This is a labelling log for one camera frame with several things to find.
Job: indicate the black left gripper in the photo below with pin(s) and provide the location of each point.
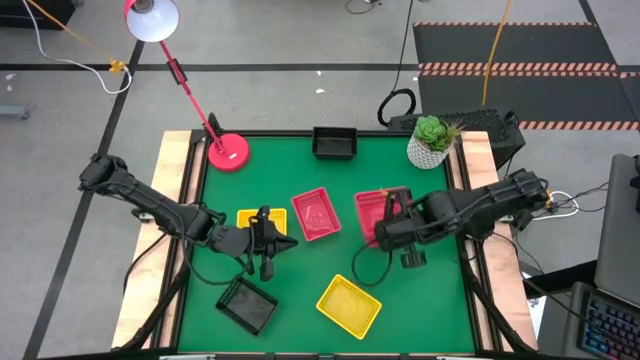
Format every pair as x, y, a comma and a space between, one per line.
235, 241

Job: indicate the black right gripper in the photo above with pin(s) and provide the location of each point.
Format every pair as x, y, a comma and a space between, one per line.
397, 235

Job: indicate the red plastic basket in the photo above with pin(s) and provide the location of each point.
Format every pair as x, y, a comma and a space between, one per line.
316, 215
369, 210

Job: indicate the yellow plastic basket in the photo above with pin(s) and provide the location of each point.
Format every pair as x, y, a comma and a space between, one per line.
246, 218
348, 306

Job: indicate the black plastic basket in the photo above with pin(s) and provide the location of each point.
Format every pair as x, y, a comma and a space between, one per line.
247, 305
334, 145

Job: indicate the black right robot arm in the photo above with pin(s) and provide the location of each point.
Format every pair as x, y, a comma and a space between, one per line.
500, 197

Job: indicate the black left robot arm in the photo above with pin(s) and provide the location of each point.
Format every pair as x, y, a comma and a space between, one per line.
150, 202

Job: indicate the green table mat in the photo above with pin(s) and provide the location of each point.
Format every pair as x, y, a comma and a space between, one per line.
310, 270

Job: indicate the succulent in white pot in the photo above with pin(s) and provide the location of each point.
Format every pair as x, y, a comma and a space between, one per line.
425, 152

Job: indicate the red desk lamp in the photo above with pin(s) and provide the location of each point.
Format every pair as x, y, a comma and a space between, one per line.
228, 152

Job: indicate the wooden table side board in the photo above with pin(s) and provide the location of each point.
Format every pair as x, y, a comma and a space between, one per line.
172, 160
477, 160

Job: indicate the black perforated computer case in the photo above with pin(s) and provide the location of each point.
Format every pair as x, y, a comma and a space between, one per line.
485, 122

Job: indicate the black striped-edge floor mat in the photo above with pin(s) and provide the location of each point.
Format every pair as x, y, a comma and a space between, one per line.
560, 97
550, 45

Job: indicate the grey laptop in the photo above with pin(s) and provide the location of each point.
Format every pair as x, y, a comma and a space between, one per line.
617, 235

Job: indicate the black computer keyboard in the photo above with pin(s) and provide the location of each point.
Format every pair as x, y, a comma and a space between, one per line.
610, 330

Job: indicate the grey metal foot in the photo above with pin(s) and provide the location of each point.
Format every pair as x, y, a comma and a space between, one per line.
12, 111

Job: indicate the black floor box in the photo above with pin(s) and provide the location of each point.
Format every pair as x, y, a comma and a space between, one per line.
35, 15

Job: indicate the black frame strut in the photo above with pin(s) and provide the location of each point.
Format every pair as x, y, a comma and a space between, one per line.
488, 302
158, 305

